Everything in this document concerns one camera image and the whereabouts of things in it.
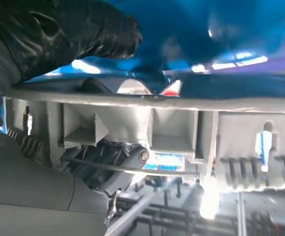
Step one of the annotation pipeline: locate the blue metal shelf rack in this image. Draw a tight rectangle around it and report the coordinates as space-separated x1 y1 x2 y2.
22 0 285 98

